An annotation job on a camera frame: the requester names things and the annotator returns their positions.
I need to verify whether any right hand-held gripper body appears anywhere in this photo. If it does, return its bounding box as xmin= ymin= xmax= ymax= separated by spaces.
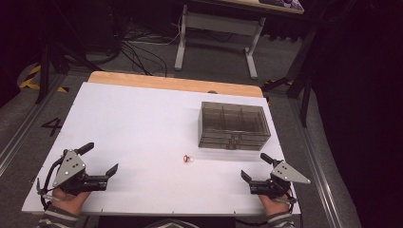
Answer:
xmin=249 ymin=161 xmax=312 ymax=200

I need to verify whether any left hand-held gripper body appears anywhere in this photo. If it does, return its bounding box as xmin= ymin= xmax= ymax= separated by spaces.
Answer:
xmin=51 ymin=149 xmax=109 ymax=196

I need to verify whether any person's right hand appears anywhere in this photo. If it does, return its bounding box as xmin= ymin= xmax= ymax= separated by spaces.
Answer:
xmin=258 ymin=193 xmax=291 ymax=219

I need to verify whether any person's left hand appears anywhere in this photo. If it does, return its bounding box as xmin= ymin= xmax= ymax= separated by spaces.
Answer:
xmin=51 ymin=187 xmax=92 ymax=217

